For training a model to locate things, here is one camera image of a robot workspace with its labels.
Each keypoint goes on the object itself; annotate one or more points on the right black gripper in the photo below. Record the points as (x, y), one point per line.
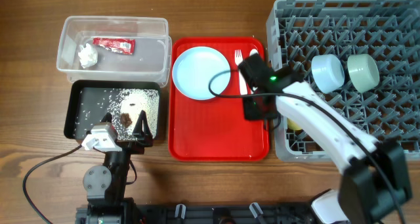
(249, 113)

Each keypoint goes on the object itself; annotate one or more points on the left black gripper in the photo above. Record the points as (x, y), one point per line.
(137, 148)

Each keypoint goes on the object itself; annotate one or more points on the yellow plastic cup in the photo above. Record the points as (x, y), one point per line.
(293, 126)

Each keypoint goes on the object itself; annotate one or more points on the white rice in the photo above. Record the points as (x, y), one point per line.
(133, 102)

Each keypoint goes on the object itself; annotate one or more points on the white plastic fork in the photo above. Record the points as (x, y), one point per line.
(238, 58)

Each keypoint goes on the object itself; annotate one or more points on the white plastic spoon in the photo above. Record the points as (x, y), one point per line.
(254, 53)

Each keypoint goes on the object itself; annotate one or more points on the light blue small bowl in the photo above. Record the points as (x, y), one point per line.
(327, 72)

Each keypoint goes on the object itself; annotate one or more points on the light blue plate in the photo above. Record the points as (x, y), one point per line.
(200, 72)

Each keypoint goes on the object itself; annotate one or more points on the white napkin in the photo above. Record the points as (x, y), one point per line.
(88, 55)

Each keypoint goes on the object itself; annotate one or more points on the red ketchup packet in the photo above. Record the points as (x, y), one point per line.
(116, 45)

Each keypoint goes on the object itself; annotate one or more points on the mint green bowl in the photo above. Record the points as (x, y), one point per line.
(363, 72)

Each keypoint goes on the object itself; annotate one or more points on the brown food scrap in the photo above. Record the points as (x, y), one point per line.
(125, 120)

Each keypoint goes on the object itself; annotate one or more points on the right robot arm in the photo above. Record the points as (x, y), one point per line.
(374, 174)

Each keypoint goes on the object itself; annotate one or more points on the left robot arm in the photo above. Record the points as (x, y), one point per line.
(105, 184)

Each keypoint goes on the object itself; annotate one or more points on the grey dishwasher rack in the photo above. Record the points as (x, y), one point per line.
(387, 30)

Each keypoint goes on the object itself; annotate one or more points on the black plastic tray bin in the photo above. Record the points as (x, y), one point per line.
(90, 101)

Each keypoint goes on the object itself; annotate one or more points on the red serving tray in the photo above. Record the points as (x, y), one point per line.
(214, 130)

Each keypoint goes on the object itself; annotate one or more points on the clear plastic bin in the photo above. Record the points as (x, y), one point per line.
(150, 60)

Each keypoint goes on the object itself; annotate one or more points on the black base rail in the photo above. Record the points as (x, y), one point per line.
(258, 213)

